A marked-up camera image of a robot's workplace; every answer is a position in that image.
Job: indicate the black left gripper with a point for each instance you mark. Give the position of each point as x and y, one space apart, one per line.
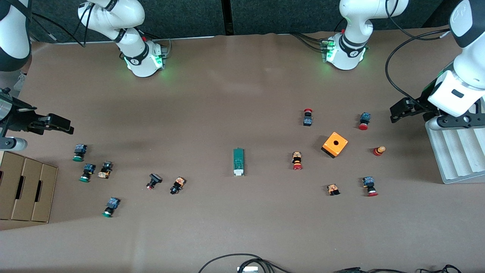
420 105

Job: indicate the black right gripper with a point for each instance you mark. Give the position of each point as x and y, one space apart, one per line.
18 118

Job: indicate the green load switch white slider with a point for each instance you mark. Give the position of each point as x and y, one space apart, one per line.
238 159

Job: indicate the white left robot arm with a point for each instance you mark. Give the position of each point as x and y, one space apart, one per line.
356 15

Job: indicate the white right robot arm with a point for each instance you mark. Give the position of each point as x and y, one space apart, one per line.
129 15

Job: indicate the green pushbutton with blue block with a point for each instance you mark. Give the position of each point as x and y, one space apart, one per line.
112 204
88 170
79 149

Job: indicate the red mushroom button blue block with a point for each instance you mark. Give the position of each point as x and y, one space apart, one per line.
365 117
368 182

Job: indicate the red yellow mushroom button head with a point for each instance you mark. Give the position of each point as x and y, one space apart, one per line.
379 151

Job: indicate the brown cardboard box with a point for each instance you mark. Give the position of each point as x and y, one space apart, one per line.
26 189

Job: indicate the grey ridged tray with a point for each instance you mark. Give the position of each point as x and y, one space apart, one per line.
458 155

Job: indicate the red mushroom button black block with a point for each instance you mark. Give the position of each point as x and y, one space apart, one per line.
307 121

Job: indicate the small orange contact block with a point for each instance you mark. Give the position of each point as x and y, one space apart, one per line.
333 189

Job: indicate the black square pushbutton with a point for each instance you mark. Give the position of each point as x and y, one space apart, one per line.
154 178

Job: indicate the red mushroom button orange block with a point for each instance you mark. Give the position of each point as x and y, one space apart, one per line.
296 157

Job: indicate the black selector with orange block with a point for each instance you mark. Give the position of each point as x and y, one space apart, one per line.
178 184

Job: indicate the brown paper table cover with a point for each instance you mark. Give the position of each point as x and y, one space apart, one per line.
242 227

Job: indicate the small white adapter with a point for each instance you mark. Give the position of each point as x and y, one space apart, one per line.
247 269

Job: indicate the orange button enclosure box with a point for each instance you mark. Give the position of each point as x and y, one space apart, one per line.
341 142

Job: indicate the black vertical post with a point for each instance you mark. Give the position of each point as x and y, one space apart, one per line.
227 19

